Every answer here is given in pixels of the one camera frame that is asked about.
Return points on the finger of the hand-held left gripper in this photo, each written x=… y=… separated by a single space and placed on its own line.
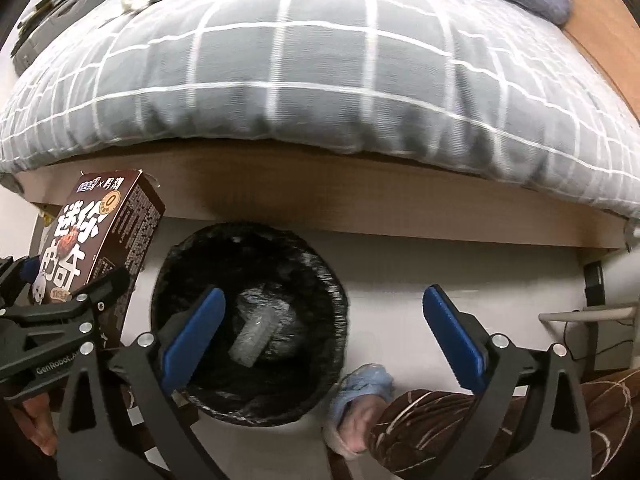
x=22 y=272
x=102 y=285

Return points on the blue and pink slipper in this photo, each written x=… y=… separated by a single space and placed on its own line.
x=362 y=400

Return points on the person's left hand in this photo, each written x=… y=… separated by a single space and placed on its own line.
x=32 y=425

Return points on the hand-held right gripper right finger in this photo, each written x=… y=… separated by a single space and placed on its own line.
x=452 y=339

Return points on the grey checked bed sheet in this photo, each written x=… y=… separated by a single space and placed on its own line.
x=320 y=65

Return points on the wooden bed frame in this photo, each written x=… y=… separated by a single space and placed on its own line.
x=320 y=185

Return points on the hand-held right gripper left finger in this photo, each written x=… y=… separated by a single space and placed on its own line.
x=196 y=339

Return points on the black-lined round bin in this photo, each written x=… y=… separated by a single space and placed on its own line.
x=280 y=400

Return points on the brown cookie box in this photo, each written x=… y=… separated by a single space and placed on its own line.
x=95 y=230

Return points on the clear plastic packet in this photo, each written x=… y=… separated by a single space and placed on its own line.
x=257 y=330

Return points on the grey ribbed suitcase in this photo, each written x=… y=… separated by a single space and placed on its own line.
x=52 y=25

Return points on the wooden bed side board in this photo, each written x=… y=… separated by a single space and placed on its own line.
x=602 y=40

